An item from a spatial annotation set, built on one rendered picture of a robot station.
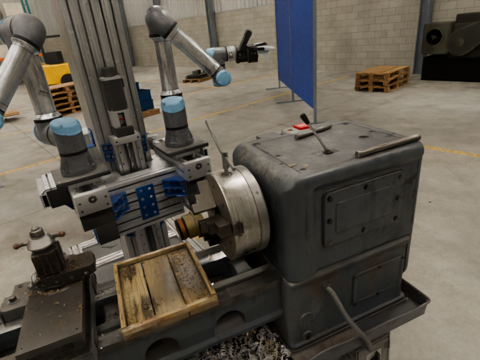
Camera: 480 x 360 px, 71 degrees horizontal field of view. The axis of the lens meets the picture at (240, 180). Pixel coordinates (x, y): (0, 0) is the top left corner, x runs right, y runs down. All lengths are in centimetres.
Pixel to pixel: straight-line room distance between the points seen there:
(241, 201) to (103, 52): 104
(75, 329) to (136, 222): 78
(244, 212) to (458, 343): 162
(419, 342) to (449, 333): 19
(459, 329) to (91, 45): 245
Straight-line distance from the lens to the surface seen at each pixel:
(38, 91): 170
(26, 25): 158
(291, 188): 102
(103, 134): 182
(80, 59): 176
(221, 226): 106
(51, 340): 111
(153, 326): 114
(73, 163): 161
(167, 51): 182
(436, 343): 232
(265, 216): 109
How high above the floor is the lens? 167
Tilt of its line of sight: 24 degrees down
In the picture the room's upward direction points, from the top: 6 degrees counter-clockwise
